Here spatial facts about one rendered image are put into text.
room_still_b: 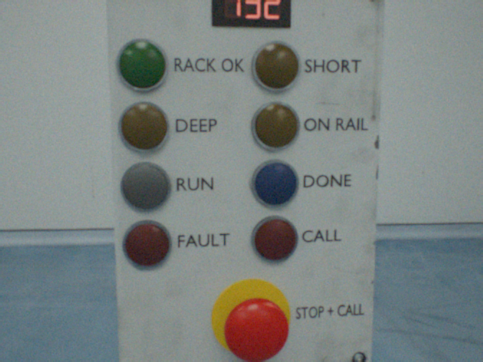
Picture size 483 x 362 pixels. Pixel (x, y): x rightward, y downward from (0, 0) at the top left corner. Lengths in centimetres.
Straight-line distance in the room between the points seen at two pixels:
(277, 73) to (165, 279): 15
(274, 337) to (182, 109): 15
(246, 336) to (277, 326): 2
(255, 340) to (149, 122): 14
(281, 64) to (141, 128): 9
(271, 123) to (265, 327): 12
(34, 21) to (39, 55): 22
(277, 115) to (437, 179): 378
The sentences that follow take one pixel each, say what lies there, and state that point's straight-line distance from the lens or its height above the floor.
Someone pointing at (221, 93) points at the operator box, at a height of 100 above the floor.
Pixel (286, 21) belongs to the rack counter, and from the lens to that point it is 34.
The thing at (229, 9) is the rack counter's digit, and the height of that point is 104.
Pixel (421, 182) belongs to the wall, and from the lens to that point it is 405.
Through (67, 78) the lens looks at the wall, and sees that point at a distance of 381.
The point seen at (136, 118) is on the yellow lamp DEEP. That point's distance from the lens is 32.
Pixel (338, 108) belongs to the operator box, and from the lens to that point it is 35.
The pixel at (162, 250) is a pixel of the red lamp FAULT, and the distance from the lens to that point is 34.
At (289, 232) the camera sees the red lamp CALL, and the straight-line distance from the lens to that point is 34.
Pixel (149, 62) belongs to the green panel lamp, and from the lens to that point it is 32.
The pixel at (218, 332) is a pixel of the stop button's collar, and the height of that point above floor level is 84.
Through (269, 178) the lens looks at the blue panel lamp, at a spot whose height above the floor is 94.
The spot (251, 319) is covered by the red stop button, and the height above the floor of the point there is 86.
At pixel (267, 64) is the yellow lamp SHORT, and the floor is 101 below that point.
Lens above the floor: 99
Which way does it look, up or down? 9 degrees down
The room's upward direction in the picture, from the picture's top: straight up
